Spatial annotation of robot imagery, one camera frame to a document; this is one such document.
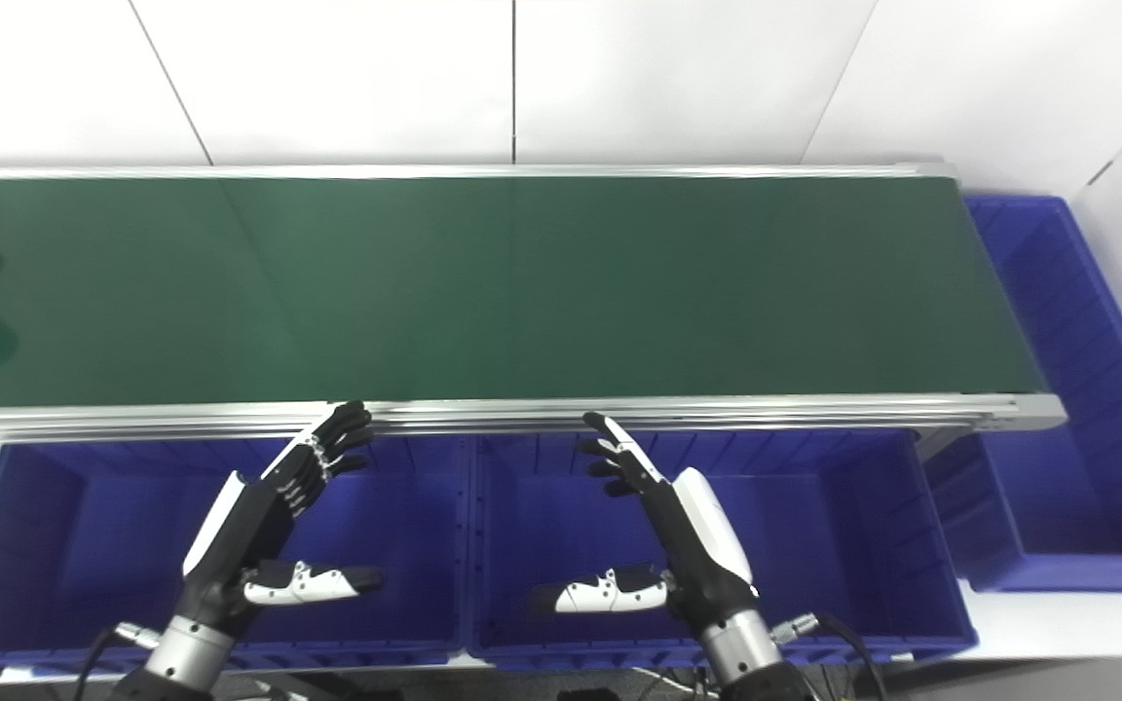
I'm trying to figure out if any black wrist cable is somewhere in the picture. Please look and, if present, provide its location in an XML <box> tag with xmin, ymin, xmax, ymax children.
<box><xmin>79</xmin><ymin>623</ymin><xmax>165</xmax><ymax>701</ymax></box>
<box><xmin>770</xmin><ymin>611</ymin><xmax>891</xmax><ymax>701</ymax></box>

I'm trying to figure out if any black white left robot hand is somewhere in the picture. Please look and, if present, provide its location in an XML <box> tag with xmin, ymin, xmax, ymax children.
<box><xmin>176</xmin><ymin>400</ymin><xmax>386</xmax><ymax>640</ymax></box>

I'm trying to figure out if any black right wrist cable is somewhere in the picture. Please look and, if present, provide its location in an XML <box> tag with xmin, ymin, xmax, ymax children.
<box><xmin>770</xmin><ymin>611</ymin><xmax>891</xmax><ymax>701</ymax></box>

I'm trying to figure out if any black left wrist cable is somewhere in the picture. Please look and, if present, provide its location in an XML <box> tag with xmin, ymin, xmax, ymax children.
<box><xmin>79</xmin><ymin>623</ymin><xmax>165</xmax><ymax>701</ymax></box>

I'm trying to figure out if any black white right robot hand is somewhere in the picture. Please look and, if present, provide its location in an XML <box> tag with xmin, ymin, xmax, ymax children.
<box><xmin>530</xmin><ymin>412</ymin><xmax>760</xmax><ymax>636</ymax></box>

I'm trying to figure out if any blue plastic bin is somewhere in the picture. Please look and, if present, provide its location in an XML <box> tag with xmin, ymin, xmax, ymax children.
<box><xmin>464</xmin><ymin>426</ymin><xmax>979</xmax><ymax>673</ymax></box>
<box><xmin>921</xmin><ymin>195</ymin><xmax>1122</xmax><ymax>594</ymax></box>
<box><xmin>0</xmin><ymin>433</ymin><xmax>474</xmax><ymax>679</ymax></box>

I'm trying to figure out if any green conveyor belt aluminium frame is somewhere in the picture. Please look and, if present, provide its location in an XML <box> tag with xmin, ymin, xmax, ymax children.
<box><xmin>0</xmin><ymin>164</ymin><xmax>1068</xmax><ymax>447</ymax></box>

